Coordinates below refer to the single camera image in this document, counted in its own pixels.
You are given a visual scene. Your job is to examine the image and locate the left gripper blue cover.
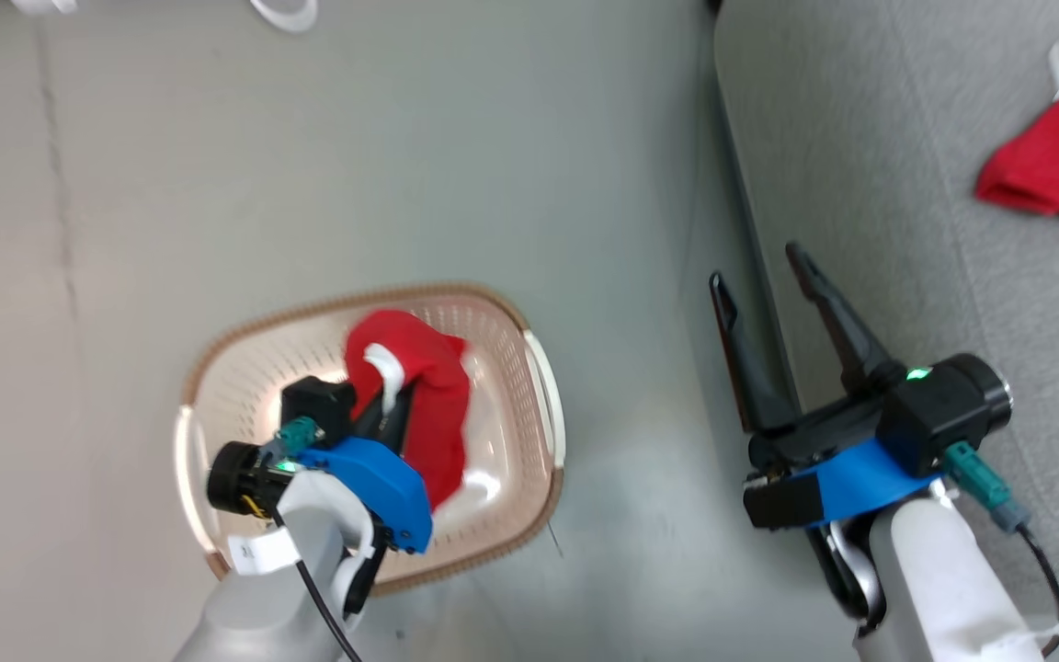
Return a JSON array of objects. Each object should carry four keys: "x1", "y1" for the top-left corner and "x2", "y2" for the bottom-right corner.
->
[{"x1": 206, "y1": 381, "x2": 435, "y2": 556}]

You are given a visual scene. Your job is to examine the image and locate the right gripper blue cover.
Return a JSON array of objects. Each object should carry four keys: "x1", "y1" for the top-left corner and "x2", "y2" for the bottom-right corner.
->
[{"x1": 708, "y1": 241, "x2": 1015, "y2": 527}]

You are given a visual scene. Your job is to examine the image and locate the red garment with white cuff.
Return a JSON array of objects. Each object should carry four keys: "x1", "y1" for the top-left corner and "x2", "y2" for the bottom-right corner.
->
[{"x1": 343, "y1": 308, "x2": 474, "y2": 513}]

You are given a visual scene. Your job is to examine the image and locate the red garment with printed lettering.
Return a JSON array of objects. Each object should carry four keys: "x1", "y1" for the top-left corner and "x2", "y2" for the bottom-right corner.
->
[{"x1": 974, "y1": 29, "x2": 1059, "y2": 233}]

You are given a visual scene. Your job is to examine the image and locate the grey fabric sofa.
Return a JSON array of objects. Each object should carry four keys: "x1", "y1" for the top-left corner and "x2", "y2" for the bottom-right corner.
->
[{"x1": 712, "y1": 0, "x2": 1059, "y2": 645}]

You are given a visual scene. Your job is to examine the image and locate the beige perforated plastic laundry basket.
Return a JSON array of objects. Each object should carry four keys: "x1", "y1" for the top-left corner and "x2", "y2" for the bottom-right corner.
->
[{"x1": 173, "y1": 281, "x2": 569, "y2": 596}]

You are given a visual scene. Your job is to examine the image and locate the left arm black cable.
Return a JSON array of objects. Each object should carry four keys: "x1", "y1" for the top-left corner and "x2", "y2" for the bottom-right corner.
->
[{"x1": 254, "y1": 416, "x2": 367, "y2": 662}]

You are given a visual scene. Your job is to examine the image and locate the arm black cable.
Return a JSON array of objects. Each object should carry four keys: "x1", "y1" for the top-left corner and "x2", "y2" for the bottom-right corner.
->
[
  {"x1": 941, "y1": 439, "x2": 1059, "y2": 656},
  {"x1": 254, "y1": 416, "x2": 367, "y2": 662}
]

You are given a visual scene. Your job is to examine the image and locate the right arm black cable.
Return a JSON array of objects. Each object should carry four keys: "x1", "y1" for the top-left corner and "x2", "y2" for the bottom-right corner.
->
[{"x1": 941, "y1": 439, "x2": 1059, "y2": 656}]

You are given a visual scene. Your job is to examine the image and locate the coiled white cable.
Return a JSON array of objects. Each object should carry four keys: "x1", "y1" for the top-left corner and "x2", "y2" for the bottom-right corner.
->
[{"x1": 247, "y1": 0, "x2": 320, "y2": 35}]

